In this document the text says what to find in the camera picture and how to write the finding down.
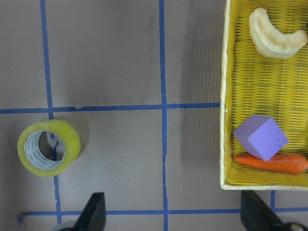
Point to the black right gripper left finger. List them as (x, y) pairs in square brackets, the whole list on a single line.
[(93, 217)]

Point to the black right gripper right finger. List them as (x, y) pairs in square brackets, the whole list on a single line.
[(257, 216)]

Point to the yellow tape roll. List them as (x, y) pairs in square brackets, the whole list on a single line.
[(32, 157)]

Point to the orange toy carrot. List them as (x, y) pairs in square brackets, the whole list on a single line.
[(285, 163)]

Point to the purple foam cube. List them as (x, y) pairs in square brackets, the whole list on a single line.
[(261, 136)]

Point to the yellow woven basket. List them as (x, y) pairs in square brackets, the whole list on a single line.
[(254, 84)]

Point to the yellow toy banana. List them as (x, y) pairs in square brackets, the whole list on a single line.
[(269, 41)]

